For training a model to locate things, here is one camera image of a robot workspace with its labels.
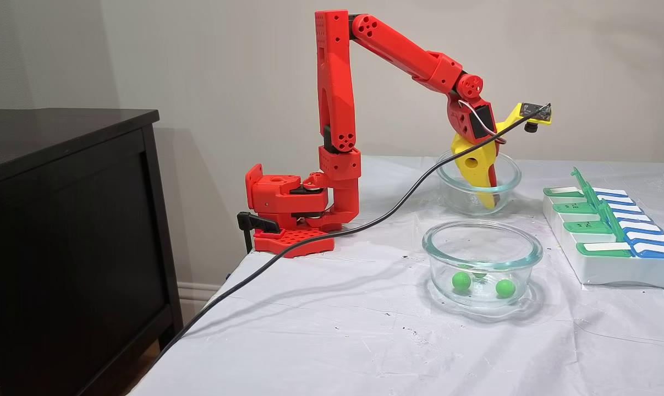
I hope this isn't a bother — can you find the weekly pill organizer box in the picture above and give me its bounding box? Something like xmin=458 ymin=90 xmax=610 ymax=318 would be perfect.
xmin=542 ymin=167 xmax=664 ymax=289

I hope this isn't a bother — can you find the clear glass bowl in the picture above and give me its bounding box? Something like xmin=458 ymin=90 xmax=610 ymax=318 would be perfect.
xmin=421 ymin=220 xmax=544 ymax=311
xmin=436 ymin=151 xmax=523 ymax=217

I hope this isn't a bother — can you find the white tablecloth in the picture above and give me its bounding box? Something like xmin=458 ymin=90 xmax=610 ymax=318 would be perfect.
xmin=128 ymin=155 xmax=664 ymax=396

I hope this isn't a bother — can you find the black table clamp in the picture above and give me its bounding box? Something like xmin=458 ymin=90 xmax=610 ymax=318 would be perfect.
xmin=237 ymin=211 xmax=282 ymax=254

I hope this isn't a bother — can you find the white baseboard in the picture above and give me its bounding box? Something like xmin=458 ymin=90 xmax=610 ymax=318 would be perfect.
xmin=177 ymin=282 xmax=227 ymax=322

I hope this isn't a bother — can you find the black wooden cabinet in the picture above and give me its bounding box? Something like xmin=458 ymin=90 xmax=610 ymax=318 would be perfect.
xmin=0 ymin=108 xmax=185 ymax=396

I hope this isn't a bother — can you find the black camera cable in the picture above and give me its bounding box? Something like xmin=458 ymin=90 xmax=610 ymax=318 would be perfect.
xmin=158 ymin=103 xmax=551 ymax=353

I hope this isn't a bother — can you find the camera board on yellow mount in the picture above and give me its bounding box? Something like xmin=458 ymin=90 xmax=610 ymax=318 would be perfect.
xmin=497 ymin=102 xmax=552 ymax=133

